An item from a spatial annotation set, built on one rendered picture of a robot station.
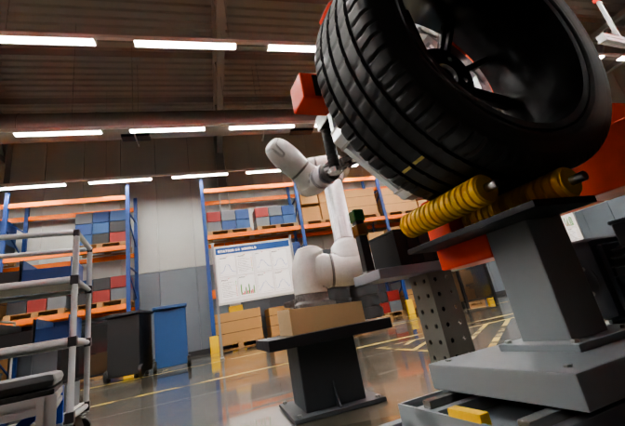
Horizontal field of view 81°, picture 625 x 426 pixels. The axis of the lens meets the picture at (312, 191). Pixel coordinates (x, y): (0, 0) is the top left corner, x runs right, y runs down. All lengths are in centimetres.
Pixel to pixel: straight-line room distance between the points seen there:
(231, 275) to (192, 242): 499
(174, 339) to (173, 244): 552
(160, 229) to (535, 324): 1140
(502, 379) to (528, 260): 22
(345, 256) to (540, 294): 107
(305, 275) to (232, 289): 515
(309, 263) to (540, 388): 119
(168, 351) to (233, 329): 379
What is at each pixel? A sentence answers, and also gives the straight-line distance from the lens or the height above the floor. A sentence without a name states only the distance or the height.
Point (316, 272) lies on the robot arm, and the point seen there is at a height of 54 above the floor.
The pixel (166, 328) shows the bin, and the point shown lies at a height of 62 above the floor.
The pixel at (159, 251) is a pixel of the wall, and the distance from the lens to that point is 1169.
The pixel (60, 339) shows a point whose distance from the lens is 221.
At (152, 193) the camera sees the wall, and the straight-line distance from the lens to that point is 1225.
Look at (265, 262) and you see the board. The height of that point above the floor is 147.
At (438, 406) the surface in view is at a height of 17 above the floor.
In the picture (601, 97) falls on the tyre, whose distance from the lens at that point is 104.
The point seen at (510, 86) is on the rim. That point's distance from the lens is 118.
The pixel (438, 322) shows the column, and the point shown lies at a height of 27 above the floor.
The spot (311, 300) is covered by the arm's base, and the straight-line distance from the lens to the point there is 166.
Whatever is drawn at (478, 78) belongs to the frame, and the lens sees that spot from 126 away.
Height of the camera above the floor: 34
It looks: 19 degrees up
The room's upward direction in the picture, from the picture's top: 11 degrees counter-clockwise
